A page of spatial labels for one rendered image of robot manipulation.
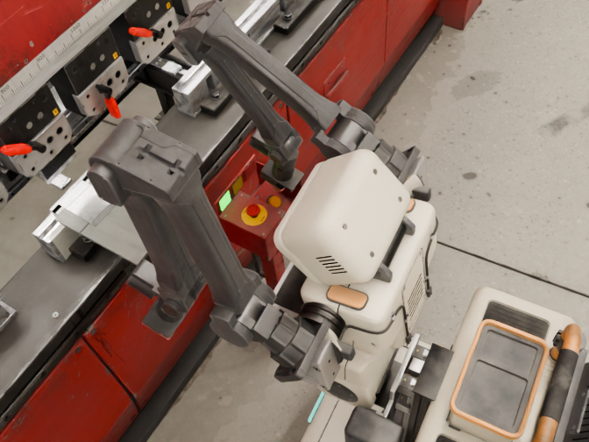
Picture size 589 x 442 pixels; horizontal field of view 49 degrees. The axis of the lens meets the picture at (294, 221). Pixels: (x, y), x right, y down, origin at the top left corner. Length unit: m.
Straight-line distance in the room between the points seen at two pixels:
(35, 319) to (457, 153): 1.95
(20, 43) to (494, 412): 1.19
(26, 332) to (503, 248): 1.80
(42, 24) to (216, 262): 0.67
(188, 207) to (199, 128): 1.05
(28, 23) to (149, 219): 0.57
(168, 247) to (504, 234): 1.90
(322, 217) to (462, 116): 2.14
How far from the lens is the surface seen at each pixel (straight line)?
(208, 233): 0.93
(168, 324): 1.35
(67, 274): 1.73
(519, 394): 1.46
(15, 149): 1.42
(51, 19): 1.44
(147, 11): 1.64
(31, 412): 1.77
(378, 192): 1.12
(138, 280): 1.25
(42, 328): 1.68
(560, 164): 3.03
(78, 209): 1.67
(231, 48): 1.31
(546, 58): 3.48
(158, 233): 1.00
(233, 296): 1.05
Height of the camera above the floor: 2.24
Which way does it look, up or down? 55 degrees down
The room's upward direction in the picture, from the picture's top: 8 degrees counter-clockwise
